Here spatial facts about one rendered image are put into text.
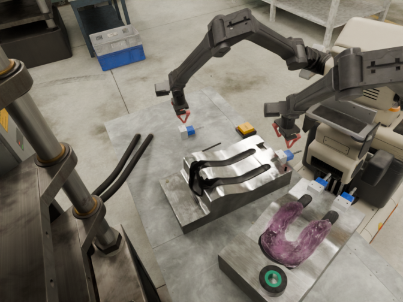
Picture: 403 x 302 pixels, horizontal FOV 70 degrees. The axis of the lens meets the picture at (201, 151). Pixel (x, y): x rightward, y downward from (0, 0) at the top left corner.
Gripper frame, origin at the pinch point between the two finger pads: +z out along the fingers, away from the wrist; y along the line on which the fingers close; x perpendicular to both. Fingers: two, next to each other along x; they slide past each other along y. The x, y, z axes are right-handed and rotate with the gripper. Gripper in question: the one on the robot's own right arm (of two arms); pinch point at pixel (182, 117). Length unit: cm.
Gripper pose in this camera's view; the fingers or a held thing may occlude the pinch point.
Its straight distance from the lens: 144.0
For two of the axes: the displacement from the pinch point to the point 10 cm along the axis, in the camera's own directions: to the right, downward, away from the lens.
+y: 3.0, 6.6, -6.9
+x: 9.5, -2.8, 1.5
